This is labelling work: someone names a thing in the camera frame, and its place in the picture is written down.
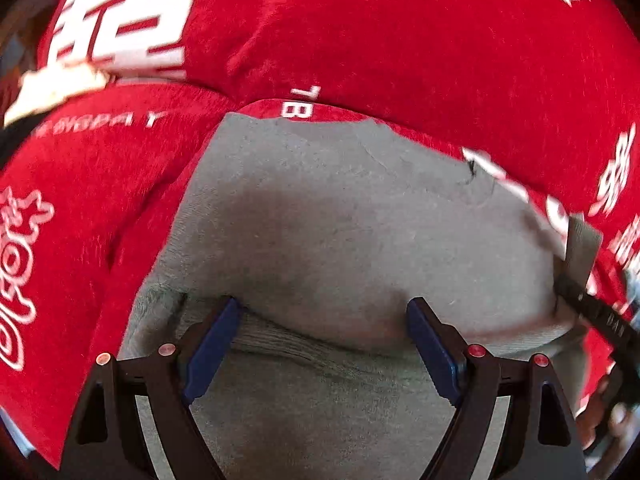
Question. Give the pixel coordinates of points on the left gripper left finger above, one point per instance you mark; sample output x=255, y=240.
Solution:
x=105, y=438

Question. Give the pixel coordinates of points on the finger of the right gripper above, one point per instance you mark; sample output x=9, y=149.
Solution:
x=607, y=322

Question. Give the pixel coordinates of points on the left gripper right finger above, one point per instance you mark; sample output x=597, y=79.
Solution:
x=539, y=438

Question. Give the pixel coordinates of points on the grey knit garment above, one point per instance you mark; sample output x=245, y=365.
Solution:
x=324, y=232

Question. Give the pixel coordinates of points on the right hand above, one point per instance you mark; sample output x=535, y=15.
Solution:
x=621, y=420

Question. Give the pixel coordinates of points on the red printed bed blanket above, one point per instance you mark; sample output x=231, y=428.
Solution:
x=88, y=202

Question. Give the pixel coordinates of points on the red printed pillow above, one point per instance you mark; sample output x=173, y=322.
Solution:
x=549, y=89

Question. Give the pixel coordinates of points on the black folded garment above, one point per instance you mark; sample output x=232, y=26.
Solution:
x=13, y=136

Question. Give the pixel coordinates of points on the cream folded cloth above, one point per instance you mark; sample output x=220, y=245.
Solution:
x=45, y=89

